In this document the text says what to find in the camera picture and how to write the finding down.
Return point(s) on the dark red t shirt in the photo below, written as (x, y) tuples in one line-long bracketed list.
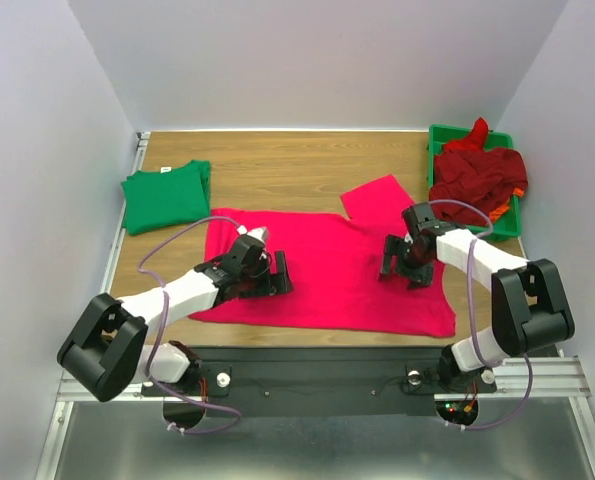
[(470, 180)]

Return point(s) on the folded green t shirt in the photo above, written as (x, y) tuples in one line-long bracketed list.
[(156, 200)]

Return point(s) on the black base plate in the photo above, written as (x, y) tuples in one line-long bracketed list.
[(331, 381)]

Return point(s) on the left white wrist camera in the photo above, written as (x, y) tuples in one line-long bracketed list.
[(259, 233)]

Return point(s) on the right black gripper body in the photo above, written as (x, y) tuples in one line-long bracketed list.
[(403, 265)]

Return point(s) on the orange garment in bin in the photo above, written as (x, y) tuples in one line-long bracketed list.
[(498, 212)]

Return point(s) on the green plastic bin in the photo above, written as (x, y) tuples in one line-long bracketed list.
[(508, 226)]

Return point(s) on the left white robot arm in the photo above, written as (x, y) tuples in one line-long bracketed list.
[(107, 351)]

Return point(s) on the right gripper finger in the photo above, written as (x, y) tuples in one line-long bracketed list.
[(391, 250), (421, 277)]

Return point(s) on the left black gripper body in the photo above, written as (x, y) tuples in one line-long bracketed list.
[(255, 283)]

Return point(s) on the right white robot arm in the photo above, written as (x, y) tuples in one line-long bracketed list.
[(529, 306)]

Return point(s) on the pink t shirt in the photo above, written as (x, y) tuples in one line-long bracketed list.
[(334, 263)]

